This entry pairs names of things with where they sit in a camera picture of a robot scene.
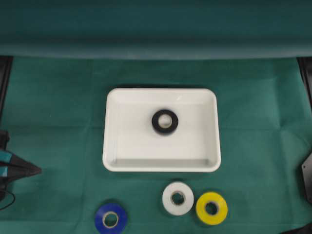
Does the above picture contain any blue tape roll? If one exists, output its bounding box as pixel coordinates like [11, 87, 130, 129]
[94, 203, 128, 234]

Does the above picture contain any yellow tape roll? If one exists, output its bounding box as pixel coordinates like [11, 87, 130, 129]
[195, 192, 228, 226]

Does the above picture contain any black left table rail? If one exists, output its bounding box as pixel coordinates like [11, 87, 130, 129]
[0, 56, 14, 115]

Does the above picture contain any black tape roll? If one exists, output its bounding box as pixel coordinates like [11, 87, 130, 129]
[151, 109, 179, 135]

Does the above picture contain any black table rail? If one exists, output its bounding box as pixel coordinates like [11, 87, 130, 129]
[0, 56, 14, 115]
[296, 57, 312, 107]

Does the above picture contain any black right table rail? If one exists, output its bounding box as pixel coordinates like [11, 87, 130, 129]
[296, 57, 312, 107]

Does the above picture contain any white plastic tray case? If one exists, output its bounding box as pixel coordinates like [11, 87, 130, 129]
[102, 88, 221, 173]

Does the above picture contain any white tape roll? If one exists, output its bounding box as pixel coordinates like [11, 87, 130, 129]
[162, 182, 194, 216]

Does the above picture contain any green table cloth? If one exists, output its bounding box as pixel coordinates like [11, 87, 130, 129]
[0, 0, 312, 234]

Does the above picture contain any black left cable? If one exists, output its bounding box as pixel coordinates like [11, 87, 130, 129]
[0, 189, 16, 210]

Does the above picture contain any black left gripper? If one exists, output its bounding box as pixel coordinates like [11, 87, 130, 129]
[0, 130, 42, 182]

